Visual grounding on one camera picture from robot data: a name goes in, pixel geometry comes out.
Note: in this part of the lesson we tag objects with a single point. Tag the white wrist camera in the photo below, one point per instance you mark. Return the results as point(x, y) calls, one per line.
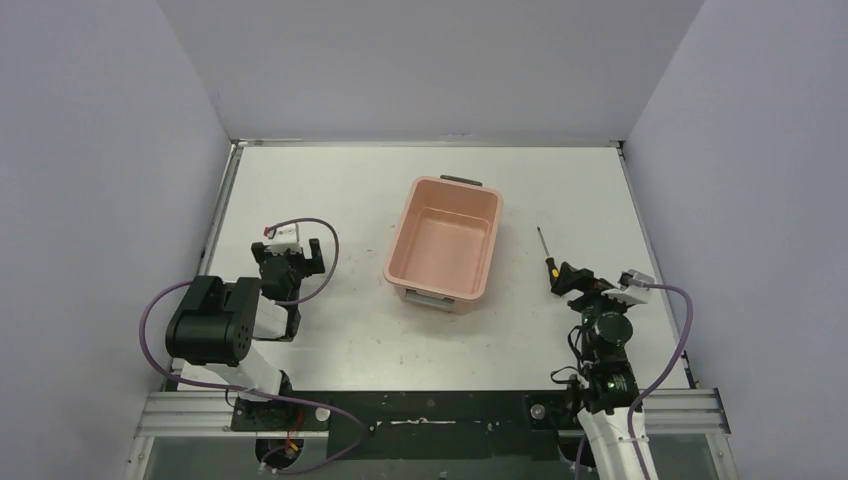
point(633, 289)
point(283, 239)

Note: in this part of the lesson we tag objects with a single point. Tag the black yellow screwdriver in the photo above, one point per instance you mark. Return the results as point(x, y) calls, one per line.
point(546, 254)

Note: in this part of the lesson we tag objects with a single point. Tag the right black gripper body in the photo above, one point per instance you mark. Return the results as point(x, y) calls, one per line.
point(595, 303)

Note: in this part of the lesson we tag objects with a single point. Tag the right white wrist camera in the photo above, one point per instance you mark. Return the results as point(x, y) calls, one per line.
point(633, 289)

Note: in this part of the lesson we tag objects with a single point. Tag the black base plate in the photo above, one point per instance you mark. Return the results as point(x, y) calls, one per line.
point(424, 425)

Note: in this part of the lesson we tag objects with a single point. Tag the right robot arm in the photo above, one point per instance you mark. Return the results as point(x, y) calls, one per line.
point(608, 406)

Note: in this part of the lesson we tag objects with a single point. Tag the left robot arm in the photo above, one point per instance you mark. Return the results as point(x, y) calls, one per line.
point(217, 322)

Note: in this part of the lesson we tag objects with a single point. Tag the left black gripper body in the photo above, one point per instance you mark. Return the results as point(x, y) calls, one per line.
point(291, 263)

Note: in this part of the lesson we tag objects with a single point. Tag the aluminium front rail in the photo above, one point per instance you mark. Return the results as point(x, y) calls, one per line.
point(198, 414)

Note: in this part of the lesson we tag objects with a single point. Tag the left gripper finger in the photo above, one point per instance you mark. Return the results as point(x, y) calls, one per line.
point(314, 264)
point(258, 251)

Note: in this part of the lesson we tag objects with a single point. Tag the pink plastic bin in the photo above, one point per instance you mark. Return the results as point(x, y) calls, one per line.
point(444, 245)

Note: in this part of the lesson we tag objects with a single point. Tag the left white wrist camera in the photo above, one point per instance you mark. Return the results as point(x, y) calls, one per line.
point(283, 239)

